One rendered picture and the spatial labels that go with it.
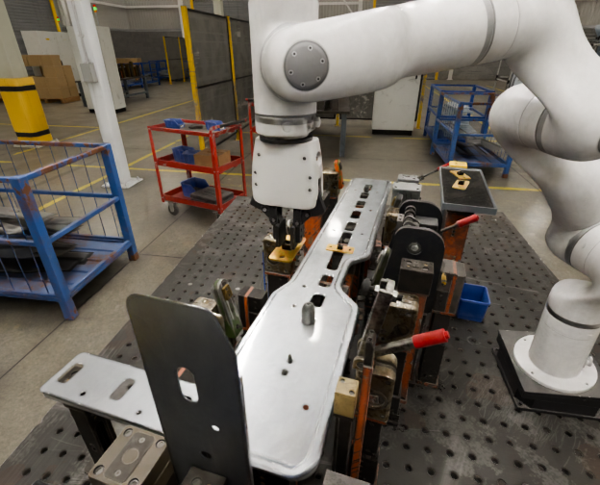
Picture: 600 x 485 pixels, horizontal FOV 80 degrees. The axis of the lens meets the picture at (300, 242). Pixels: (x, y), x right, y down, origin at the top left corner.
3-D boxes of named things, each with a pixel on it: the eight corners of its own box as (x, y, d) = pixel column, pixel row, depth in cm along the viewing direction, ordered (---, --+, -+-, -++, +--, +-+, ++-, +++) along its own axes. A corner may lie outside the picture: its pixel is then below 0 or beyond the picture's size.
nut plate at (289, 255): (286, 236, 63) (286, 230, 62) (306, 239, 62) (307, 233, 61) (267, 260, 56) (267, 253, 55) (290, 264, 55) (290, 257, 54)
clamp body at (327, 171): (313, 234, 184) (314, 165, 167) (341, 238, 180) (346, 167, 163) (308, 243, 175) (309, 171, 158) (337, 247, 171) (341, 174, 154)
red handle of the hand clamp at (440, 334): (359, 342, 65) (444, 320, 58) (364, 351, 66) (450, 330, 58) (355, 359, 62) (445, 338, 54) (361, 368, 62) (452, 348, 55)
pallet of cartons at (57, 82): (80, 100, 1198) (67, 54, 1134) (63, 103, 1128) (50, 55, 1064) (47, 99, 1209) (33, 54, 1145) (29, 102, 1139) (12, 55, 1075)
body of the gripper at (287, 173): (328, 125, 52) (325, 198, 57) (262, 121, 54) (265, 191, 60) (313, 136, 45) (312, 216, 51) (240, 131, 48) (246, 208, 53)
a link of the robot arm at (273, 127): (326, 109, 51) (325, 131, 52) (268, 107, 53) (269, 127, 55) (310, 118, 44) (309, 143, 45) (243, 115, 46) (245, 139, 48)
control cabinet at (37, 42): (58, 100, 1186) (31, 12, 1069) (42, 100, 1191) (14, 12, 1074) (87, 94, 1326) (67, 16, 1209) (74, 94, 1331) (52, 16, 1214)
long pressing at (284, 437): (346, 178, 172) (346, 174, 172) (394, 183, 166) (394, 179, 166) (176, 442, 57) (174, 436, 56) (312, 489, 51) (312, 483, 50)
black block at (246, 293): (247, 359, 110) (239, 280, 96) (280, 368, 107) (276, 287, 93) (235, 379, 104) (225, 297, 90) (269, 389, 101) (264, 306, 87)
